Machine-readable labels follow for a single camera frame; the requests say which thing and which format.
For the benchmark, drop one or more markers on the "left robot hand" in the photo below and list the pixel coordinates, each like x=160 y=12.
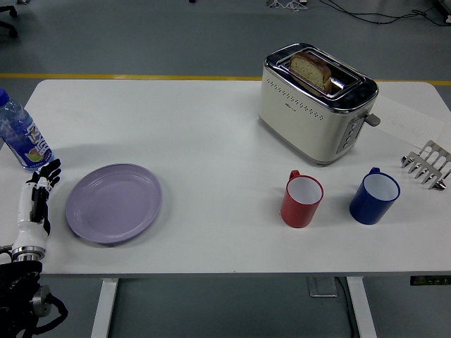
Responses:
x=30 y=236

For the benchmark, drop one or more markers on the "bread slice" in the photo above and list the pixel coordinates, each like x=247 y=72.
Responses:
x=311 y=68

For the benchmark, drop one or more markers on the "white table leg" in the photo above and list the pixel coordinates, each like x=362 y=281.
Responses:
x=104 y=310
x=361 y=310

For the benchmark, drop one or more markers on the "black office chair base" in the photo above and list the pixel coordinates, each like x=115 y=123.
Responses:
x=8 y=28

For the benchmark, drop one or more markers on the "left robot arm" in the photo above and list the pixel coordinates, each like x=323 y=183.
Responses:
x=17 y=281

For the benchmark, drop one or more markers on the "blue mug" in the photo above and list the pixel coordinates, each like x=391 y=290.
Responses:
x=366 y=209

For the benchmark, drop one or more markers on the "plastic water bottle blue label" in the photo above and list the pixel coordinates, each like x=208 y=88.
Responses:
x=21 y=137

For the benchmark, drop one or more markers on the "white paper sheet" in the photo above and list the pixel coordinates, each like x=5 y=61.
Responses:
x=405 y=116

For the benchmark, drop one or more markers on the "grey box under table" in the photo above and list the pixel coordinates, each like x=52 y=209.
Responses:
x=322 y=287

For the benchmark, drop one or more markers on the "cream and chrome toaster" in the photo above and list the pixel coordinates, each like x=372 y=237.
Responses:
x=299 y=126

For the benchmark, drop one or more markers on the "red mug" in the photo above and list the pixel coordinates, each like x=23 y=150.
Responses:
x=297 y=211

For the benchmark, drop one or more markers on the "white stand base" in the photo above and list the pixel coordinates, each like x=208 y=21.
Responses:
x=278 y=3

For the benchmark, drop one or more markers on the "metal toast rack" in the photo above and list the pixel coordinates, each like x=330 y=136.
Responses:
x=431 y=160

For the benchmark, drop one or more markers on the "table height control panel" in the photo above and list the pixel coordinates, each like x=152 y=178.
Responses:
x=430 y=280

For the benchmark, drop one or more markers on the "purple plate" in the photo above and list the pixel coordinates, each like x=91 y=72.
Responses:
x=112 y=204

